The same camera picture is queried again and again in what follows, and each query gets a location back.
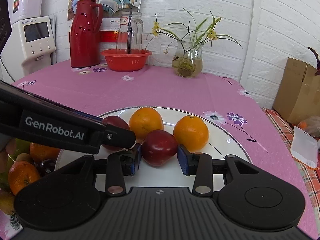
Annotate tangerine with stem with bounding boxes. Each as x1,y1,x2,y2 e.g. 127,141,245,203
29,142,61,164

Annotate brown kiwi fruit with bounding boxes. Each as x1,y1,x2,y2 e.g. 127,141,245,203
16,153,34,165

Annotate large red apple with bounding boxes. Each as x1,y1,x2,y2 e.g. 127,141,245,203
141,130,178,167

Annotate large smooth orange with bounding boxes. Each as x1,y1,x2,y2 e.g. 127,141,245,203
129,107,164,141

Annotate dark plum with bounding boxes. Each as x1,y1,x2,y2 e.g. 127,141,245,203
37,159,56,177

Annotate small tangerine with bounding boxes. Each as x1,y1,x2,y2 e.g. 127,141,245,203
8,161,41,195

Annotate white porcelain plate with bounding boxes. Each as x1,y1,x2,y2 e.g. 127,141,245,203
55,106,253,192

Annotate white water dispenser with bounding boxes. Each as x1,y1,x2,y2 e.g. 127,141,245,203
1,16,56,83

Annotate pink floral tablecloth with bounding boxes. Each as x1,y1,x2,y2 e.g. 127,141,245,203
0,59,318,240

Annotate red thermos jug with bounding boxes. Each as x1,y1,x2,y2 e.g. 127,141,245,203
70,0,103,68

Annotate red plastic basket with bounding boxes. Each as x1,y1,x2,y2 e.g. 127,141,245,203
101,49,152,72

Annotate glass vase with plant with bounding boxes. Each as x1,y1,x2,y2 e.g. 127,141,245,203
145,9,242,77

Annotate white plastic pouch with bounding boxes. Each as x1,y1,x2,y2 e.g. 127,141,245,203
290,126,319,170

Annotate plaid orange cloth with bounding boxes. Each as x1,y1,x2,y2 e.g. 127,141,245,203
262,107,320,218

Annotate brown cardboard box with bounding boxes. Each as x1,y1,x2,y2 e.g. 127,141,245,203
273,57,320,125

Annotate clear plastic bag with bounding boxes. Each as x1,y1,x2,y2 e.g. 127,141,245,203
298,116,320,138

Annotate clear glass pitcher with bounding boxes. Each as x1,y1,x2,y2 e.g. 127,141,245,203
116,11,143,54

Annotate dark purple leaf plant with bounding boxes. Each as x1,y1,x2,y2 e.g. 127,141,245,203
307,46,320,76

